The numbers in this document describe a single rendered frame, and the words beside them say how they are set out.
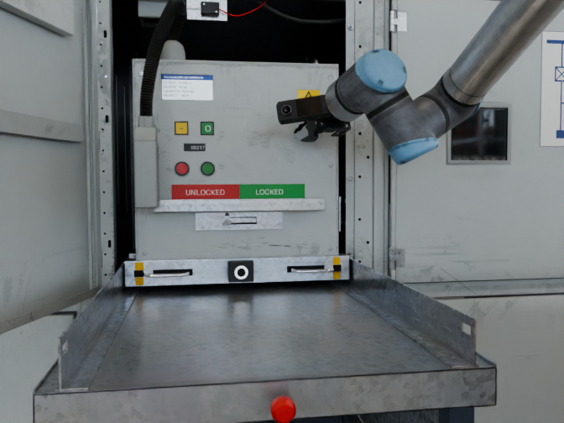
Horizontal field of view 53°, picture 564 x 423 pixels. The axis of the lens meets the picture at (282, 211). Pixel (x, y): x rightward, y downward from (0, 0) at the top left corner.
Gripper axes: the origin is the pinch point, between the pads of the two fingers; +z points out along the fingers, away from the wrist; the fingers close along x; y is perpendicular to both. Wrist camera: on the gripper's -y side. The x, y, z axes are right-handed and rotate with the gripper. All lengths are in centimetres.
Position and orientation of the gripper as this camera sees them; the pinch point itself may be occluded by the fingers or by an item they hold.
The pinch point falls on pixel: (295, 133)
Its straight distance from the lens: 137.1
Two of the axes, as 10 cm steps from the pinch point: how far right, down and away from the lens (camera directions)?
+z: -3.9, 2.1, 9.0
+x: -1.1, -9.8, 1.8
